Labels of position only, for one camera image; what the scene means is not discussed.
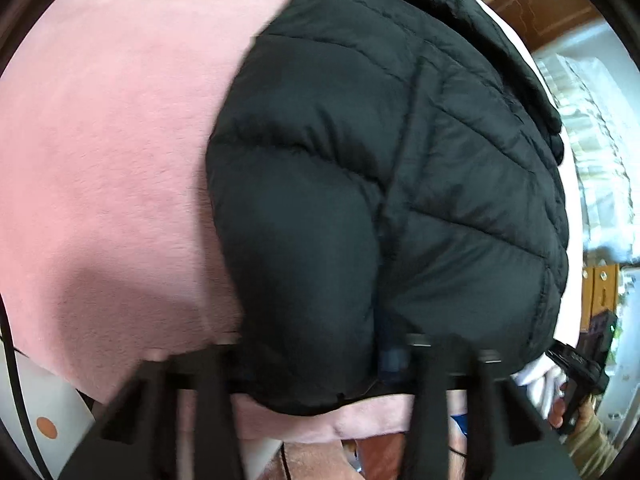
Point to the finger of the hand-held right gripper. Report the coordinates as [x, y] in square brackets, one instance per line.
[555, 353]

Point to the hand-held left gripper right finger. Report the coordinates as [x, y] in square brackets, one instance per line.
[430, 375]

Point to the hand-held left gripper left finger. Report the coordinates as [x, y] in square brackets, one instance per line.
[210, 385]

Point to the black puffer jacket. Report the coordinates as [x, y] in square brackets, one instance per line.
[350, 185]

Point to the person's right forearm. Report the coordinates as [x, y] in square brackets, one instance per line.
[595, 440]

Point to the person's right hand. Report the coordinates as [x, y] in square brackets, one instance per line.
[556, 412]

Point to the wooden drawer cabinet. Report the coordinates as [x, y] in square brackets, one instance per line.
[597, 290]

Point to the white orange-dotted cloth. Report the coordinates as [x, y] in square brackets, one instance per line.
[50, 400]

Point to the pink bed blanket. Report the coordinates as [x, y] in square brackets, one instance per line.
[125, 160]

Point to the brown wooden door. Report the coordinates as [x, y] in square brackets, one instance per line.
[550, 10]

